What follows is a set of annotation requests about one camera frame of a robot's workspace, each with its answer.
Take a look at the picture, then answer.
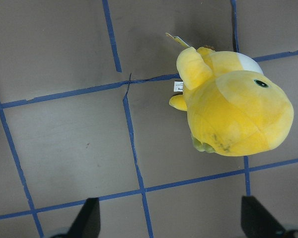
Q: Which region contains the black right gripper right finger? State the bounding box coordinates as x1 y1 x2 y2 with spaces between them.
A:
240 196 298 238

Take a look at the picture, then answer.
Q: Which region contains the yellow plush toy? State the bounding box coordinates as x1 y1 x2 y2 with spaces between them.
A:
169 36 294 156

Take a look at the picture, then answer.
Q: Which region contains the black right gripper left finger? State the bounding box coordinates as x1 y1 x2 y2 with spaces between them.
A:
50 198 101 238

